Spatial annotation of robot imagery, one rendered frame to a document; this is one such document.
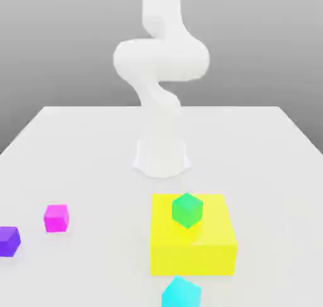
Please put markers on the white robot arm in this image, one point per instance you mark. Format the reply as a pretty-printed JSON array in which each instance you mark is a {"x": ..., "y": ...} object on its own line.
[{"x": 161, "y": 59}]

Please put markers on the small green cube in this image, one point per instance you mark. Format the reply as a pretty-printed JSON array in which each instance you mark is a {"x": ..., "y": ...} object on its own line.
[{"x": 187, "y": 211}]

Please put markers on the small magenta cube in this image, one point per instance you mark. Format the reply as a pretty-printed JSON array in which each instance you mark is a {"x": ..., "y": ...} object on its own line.
[{"x": 56, "y": 218}]

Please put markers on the small cyan cube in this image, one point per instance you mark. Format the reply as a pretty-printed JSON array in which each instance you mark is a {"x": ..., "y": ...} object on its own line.
[{"x": 180, "y": 294}]

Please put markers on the small purple cube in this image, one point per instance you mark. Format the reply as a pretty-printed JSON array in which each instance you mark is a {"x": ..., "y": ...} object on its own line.
[{"x": 8, "y": 241}]

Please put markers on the large yellow box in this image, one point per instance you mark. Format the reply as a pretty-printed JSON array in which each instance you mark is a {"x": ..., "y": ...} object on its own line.
[{"x": 214, "y": 256}]

